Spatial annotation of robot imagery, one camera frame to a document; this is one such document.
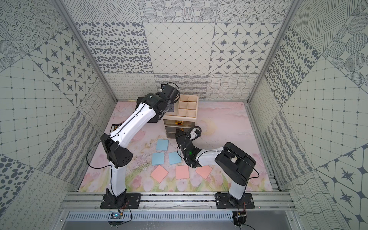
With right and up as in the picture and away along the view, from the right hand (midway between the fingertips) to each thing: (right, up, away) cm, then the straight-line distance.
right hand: (175, 130), depth 87 cm
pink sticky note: (-9, -26, -3) cm, 27 cm away
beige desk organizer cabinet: (+7, +10, -5) cm, 13 cm away
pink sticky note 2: (+5, -25, -3) cm, 25 cm away
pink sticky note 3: (+18, -24, -4) cm, 30 cm away
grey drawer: (-4, -5, +11) cm, 13 cm away
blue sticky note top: (-9, -11, +8) cm, 17 cm away
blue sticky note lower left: (-11, -18, +1) cm, 21 cm away
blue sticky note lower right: (0, -18, +2) cm, 18 cm away
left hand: (-1, +15, -7) cm, 16 cm away
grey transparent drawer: (0, +5, -5) cm, 7 cm away
